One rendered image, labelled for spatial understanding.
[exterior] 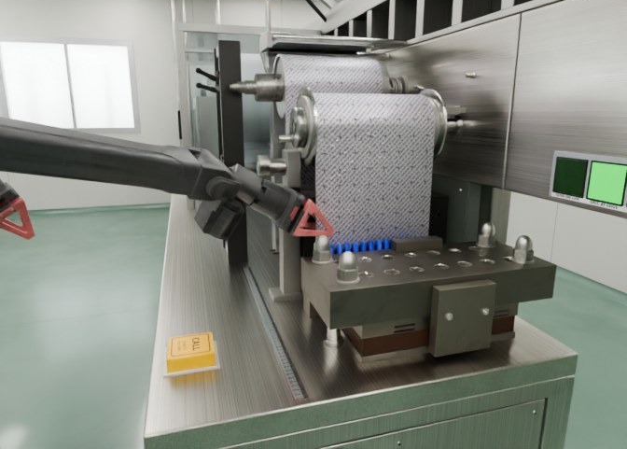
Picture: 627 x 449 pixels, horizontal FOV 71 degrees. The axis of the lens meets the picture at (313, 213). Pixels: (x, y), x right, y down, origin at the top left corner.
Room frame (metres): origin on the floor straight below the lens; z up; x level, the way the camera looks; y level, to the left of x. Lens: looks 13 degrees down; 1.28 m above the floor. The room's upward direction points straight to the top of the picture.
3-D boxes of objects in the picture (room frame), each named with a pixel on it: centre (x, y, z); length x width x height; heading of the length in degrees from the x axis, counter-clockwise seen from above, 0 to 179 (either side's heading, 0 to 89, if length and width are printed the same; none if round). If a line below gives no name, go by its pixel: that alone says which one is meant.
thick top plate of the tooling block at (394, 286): (0.71, -0.19, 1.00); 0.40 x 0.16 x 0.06; 106
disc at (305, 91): (0.84, 0.02, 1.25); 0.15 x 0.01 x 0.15; 16
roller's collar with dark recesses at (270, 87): (1.07, 0.11, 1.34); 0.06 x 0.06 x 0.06; 16
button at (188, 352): (0.62, 0.19, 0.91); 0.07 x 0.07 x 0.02; 16
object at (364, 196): (0.81, -0.12, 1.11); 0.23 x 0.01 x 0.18; 106
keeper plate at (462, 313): (0.63, -0.23, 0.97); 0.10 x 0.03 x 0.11; 106
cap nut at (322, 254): (0.71, -0.02, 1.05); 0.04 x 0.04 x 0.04
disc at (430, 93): (0.91, -0.23, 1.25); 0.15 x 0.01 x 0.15; 16
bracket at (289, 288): (0.86, 0.06, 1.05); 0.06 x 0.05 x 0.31; 106
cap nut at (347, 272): (0.62, -0.05, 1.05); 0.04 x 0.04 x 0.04
